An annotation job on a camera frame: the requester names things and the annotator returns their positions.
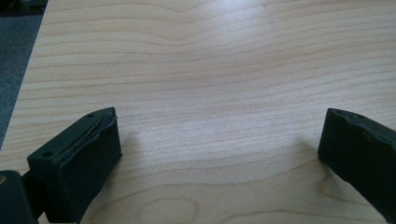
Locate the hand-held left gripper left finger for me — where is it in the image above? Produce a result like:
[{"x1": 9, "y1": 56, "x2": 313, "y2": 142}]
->
[{"x1": 26, "y1": 106, "x2": 123, "y2": 224}]

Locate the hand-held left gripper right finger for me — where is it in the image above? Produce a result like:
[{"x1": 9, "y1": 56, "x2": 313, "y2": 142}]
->
[{"x1": 317, "y1": 107, "x2": 396, "y2": 224}]

